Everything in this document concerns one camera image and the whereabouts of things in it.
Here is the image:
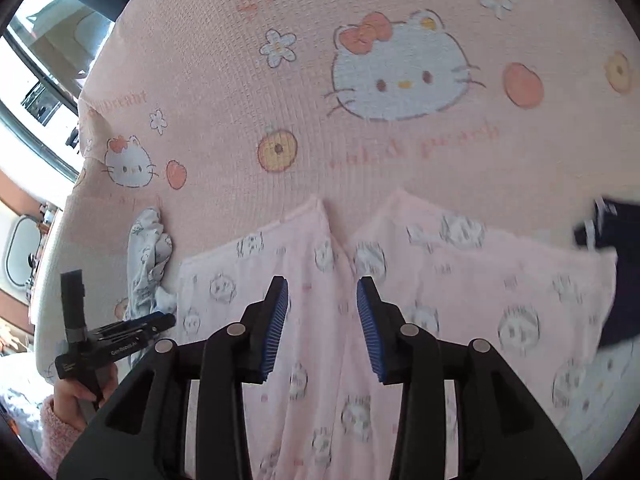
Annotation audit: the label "pink and white printed blanket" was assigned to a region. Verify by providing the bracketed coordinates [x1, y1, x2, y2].
[30, 0, 640, 480]

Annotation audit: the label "person's left hand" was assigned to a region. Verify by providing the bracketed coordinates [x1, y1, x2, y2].
[52, 365, 118, 431]

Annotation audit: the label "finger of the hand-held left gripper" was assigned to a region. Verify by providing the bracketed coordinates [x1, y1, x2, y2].
[92, 312, 168, 335]
[107, 316, 177, 343]

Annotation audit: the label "pink printed pants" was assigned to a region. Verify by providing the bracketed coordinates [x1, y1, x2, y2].
[177, 187, 621, 480]

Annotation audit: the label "folded navy clothes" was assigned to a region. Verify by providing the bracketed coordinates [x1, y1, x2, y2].
[572, 195, 640, 351]

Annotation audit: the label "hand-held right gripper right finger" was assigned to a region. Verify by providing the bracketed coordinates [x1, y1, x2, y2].
[356, 276, 583, 480]

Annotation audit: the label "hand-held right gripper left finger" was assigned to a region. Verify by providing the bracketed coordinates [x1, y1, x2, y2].
[57, 276, 290, 480]

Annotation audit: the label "white printed pants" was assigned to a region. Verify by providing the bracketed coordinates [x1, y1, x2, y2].
[112, 205, 178, 361]

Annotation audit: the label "window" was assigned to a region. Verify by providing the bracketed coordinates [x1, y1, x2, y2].
[0, 0, 126, 181]

